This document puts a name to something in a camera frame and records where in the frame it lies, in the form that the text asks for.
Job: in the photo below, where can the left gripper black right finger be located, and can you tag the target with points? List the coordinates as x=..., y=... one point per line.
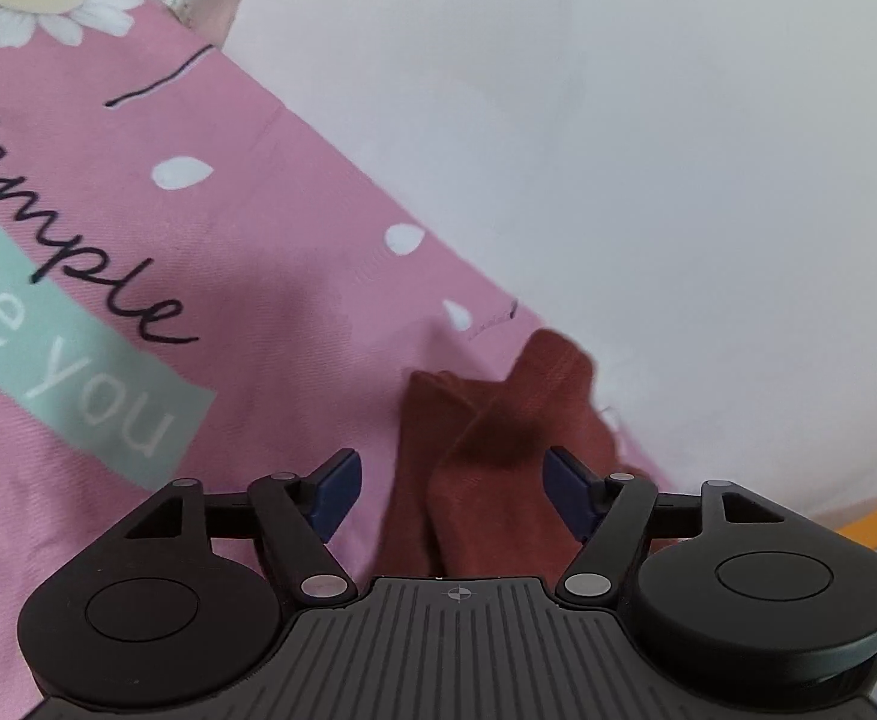
x=640, y=545

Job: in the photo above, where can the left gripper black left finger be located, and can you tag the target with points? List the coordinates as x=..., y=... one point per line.
x=268, y=544

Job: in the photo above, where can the dark red knit sweater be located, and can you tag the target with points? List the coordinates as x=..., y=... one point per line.
x=468, y=497

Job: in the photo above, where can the pink printed bed sheet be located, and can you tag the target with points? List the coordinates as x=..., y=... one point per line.
x=194, y=283

